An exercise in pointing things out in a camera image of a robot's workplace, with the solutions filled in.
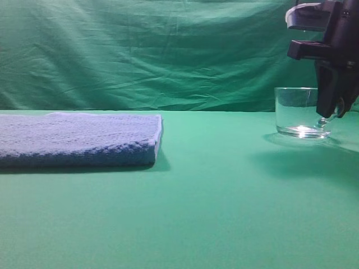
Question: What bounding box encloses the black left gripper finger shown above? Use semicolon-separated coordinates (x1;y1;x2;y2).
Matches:
315;61;339;118

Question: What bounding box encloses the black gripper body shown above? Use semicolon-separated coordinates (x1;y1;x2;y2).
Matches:
287;1;358;80

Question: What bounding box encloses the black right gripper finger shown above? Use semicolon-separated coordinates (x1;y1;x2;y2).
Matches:
337;82;358;118

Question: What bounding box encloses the transparent glass cup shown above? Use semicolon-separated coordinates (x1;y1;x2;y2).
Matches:
274;87;338;139

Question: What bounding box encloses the folded blue towel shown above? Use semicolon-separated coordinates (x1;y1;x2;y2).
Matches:
1;112;163;168

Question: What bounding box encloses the green table cloth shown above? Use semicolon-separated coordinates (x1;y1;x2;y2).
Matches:
1;112;358;268

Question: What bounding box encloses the green backdrop cloth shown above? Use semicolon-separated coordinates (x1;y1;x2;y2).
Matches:
1;1;321;112

